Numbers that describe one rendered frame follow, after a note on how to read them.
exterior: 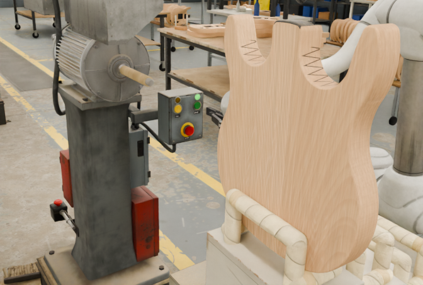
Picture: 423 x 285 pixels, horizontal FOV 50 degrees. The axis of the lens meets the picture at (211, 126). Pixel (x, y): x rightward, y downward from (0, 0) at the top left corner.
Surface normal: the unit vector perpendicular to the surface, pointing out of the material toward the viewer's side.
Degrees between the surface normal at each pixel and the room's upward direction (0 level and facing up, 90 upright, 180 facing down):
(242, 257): 0
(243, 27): 70
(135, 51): 85
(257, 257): 0
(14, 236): 0
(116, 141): 90
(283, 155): 90
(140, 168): 90
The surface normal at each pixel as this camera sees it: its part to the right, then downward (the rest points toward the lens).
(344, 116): -0.83, 0.17
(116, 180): 0.57, 0.29
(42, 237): 0.03, -0.94
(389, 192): -0.94, 0.12
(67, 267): -0.31, -0.79
